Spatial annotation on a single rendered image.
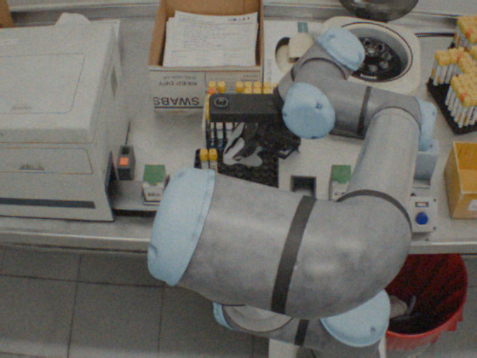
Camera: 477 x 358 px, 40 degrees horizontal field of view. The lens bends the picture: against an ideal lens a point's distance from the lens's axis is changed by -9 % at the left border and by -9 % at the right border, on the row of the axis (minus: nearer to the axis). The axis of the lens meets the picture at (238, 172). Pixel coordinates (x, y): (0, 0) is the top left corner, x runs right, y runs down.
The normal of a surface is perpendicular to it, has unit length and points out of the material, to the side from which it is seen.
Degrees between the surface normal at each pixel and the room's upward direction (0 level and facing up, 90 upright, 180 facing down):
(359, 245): 32
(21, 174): 90
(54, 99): 0
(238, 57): 1
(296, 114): 80
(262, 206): 6
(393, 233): 44
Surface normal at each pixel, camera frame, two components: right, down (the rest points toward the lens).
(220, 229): -0.14, -0.29
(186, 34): 0.01, -0.58
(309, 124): -0.32, 0.65
